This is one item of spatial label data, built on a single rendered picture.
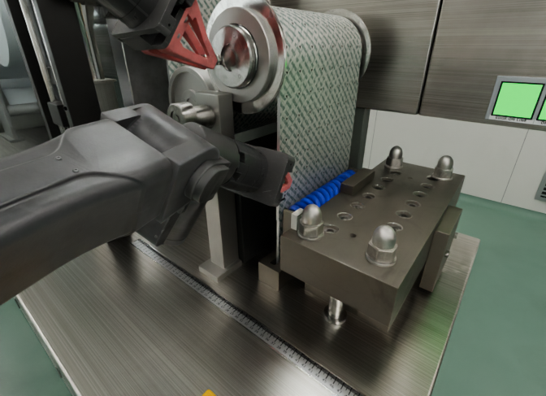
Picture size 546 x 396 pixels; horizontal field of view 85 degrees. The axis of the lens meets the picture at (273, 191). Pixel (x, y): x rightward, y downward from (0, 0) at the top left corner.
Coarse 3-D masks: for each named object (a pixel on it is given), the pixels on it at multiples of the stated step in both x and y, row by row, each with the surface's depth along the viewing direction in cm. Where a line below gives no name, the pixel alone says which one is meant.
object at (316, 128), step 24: (312, 96) 44; (336, 96) 50; (288, 120) 41; (312, 120) 46; (336, 120) 53; (288, 144) 43; (312, 144) 48; (336, 144) 55; (312, 168) 51; (336, 168) 58; (288, 192) 47
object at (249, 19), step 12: (228, 12) 38; (240, 12) 36; (252, 12) 36; (216, 24) 39; (240, 24) 37; (252, 24) 36; (264, 24) 36; (264, 36) 35; (264, 48) 36; (264, 60) 37; (264, 72) 37; (216, 84) 43; (252, 84) 39; (264, 84) 38; (240, 96) 41; (252, 96) 40
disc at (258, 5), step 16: (224, 0) 38; (240, 0) 37; (256, 0) 35; (272, 16) 35; (208, 32) 42; (272, 32) 36; (272, 80) 38; (272, 96) 39; (240, 112) 44; (256, 112) 42
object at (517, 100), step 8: (504, 88) 49; (512, 88) 48; (520, 88) 47; (528, 88) 47; (536, 88) 46; (504, 96) 49; (512, 96) 48; (520, 96) 48; (528, 96) 47; (536, 96) 46; (496, 104) 50; (504, 104) 49; (512, 104) 49; (520, 104) 48; (528, 104) 47; (496, 112) 50; (504, 112) 50; (512, 112) 49; (520, 112) 48; (528, 112) 48
